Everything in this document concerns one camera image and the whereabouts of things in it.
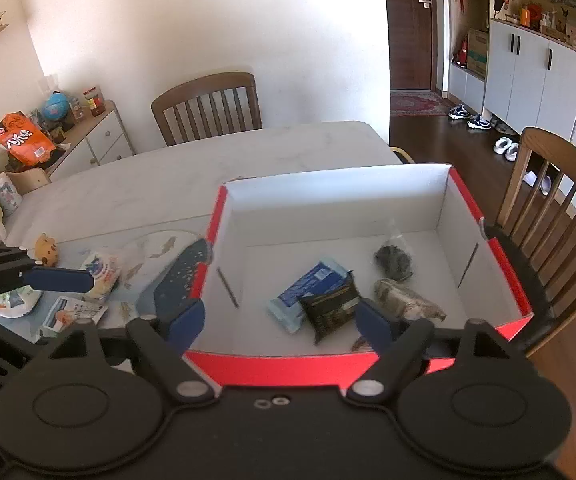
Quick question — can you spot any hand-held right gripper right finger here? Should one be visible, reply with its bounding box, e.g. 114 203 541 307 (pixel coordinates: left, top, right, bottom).
348 297 535 403

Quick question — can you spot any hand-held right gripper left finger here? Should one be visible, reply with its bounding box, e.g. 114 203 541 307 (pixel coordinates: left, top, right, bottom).
28 297 219 405

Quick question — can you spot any white wet wipes pack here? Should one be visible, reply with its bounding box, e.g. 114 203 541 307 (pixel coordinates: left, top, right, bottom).
0 285 44 318

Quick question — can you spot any white chicken snack packet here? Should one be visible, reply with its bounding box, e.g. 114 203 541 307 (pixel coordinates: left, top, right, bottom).
35 296 109 338

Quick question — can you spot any brown foil packet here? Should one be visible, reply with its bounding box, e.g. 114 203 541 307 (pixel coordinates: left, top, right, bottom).
373 278 448 323

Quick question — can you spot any white bun packet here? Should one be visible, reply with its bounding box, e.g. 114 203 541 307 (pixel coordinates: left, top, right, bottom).
80 252 124 306

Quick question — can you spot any black snack packet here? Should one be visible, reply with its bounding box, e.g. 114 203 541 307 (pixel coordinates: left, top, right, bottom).
298 271 364 346

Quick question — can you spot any clear bag of dark tea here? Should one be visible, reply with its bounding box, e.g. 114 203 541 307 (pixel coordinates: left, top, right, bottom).
374 220 415 283

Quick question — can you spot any blue snack packet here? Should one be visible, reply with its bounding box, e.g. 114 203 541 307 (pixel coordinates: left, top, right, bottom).
267 257 354 335

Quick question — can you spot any red cardboard box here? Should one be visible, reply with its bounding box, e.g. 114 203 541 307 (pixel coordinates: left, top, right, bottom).
183 162 536 388

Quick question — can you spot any yellow capybara toy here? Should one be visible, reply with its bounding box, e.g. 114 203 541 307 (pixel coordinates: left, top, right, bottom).
34 232 60 267

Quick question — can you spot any blue fish-print table mat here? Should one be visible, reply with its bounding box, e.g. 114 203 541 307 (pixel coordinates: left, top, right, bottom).
0 230 214 341

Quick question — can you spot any blue printed white cup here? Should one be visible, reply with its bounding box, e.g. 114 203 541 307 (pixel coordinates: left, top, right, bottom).
0 172 23 216

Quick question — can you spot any orange snack bag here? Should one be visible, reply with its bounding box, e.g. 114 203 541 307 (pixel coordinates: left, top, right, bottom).
0 112 58 168

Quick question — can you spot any white side cabinet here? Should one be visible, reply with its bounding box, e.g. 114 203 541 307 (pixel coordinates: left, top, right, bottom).
48 100 136 181

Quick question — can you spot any blue globe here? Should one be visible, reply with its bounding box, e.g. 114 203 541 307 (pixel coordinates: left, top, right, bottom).
43 92 71 121

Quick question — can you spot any red-lidded jar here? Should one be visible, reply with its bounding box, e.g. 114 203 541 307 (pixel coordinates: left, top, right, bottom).
83 86 105 117

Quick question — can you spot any red door rug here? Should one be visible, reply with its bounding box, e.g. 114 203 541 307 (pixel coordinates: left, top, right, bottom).
390 91 451 117

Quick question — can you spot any wooden chair with black cushion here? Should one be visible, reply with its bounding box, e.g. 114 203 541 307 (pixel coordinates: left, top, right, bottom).
483 127 576 356

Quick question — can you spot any cardboard storage box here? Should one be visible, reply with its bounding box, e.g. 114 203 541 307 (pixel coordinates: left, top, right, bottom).
468 29 489 78

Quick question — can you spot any brown front door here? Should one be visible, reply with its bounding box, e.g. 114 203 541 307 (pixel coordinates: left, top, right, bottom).
383 0 441 91

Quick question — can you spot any grey wall cabinet unit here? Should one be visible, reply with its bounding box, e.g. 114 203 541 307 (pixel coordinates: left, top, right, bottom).
483 0 576 133

